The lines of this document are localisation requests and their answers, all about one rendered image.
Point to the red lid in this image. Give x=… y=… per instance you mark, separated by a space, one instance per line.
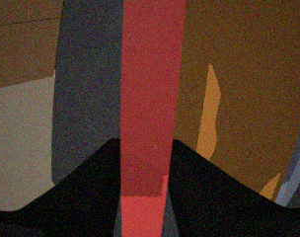
x=152 y=38

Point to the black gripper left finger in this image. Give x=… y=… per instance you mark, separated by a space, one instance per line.
x=82 y=205

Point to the grey open box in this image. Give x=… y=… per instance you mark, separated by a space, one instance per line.
x=239 y=91

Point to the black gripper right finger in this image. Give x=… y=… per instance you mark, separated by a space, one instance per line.
x=207 y=202

